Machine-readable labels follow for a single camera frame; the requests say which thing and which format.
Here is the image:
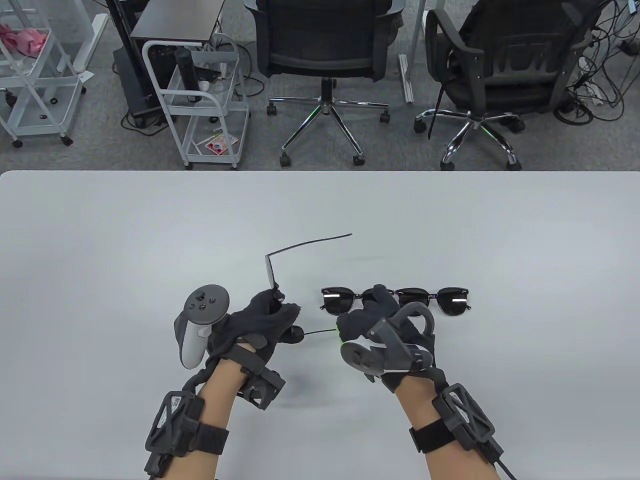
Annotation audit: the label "pink cloth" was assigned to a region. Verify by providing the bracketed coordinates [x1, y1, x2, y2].
[0, 24, 51, 55]

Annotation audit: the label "white power strip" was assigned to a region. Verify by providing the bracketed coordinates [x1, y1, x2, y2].
[580, 80, 606, 106]

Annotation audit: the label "tangle of black cables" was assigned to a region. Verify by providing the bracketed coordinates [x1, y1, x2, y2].
[554, 0, 640, 125]

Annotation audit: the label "black sunglasses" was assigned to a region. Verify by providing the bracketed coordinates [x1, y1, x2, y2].
[395, 287, 473, 317]
[320, 286, 399, 317]
[264, 233, 353, 346]

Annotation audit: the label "black bottle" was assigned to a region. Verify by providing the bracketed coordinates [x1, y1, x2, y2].
[174, 48, 202, 105]

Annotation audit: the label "black wrist sensor pack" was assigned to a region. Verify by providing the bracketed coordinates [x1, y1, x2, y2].
[409, 382, 505, 463]
[144, 390, 230, 476]

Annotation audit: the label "red and white packet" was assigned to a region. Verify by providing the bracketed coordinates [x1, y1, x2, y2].
[204, 134, 238, 155]

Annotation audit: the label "white desk leg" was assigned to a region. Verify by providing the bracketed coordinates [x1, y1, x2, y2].
[74, 13, 109, 73]
[398, 0, 427, 104]

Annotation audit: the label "person's right forearm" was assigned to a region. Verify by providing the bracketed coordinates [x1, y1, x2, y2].
[395, 375, 506, 480]

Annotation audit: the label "black computer tower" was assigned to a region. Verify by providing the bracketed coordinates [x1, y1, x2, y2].
[112, 46, 168, 118]

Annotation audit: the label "grey handheld controller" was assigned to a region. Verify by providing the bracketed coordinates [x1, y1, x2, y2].
[340, 302, 436, 383]
[173, 284, 231, 370]

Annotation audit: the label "dark side table top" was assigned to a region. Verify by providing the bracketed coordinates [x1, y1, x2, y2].
[130, 0, 224, 46]

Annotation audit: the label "person's left forearm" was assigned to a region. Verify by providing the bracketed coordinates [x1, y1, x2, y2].
[150, 357, 248, 480]

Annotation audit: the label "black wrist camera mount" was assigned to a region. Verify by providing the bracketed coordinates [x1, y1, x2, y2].
[240, 367, 287, 412]

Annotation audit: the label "person's left hand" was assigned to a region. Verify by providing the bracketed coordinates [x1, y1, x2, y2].
[207, 289, 305, 373]

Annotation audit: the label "white metal rolling cart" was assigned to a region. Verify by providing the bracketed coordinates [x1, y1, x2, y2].
[0, 0, 87, 149]
[142, 34, 251, 171]

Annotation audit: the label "black mesh office chair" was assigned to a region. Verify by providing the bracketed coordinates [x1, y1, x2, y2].
[245, 0, 405, 168]
[414, 0, 608, 172]

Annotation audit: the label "person's right hand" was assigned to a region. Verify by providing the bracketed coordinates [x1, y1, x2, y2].
[336, 284, 441, 396]

